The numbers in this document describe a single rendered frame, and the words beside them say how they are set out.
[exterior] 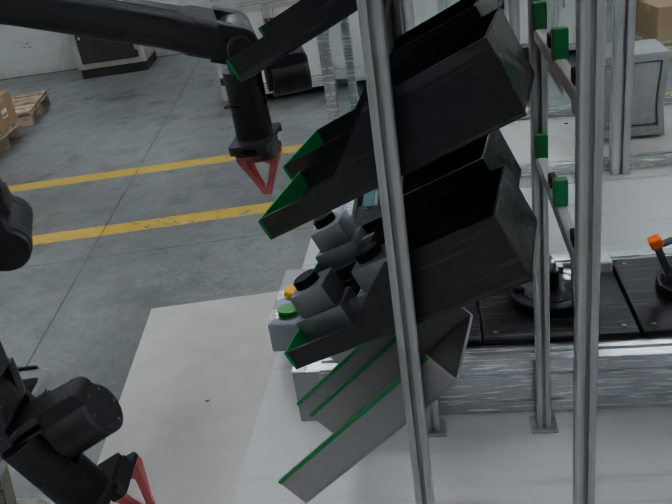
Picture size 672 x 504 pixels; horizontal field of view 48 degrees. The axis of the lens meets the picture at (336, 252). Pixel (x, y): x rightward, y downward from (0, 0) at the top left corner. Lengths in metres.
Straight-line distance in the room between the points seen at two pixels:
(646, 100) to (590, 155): 1.69
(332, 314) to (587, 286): 0.28
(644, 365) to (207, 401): 0.73
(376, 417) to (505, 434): 0.42
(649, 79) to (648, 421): 1.28
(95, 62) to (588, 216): 8.42
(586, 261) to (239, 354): 0.92
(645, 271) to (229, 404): 0.77
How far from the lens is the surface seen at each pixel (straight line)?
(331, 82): 2.05
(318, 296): 0.83
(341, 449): 0.89
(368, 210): 1.74
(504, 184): 0.78
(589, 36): 0.64
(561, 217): 0.83
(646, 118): 2.38
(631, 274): 1.43
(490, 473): 1.17
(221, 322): 1.62
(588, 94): 0.65
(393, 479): 1.17
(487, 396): 1.25
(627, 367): 1.26
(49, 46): 9.82
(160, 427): 1.37
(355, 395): 1.01
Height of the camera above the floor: 1.67
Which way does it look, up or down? 26 degrees down
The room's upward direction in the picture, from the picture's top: 9 degrees counter-clockwise
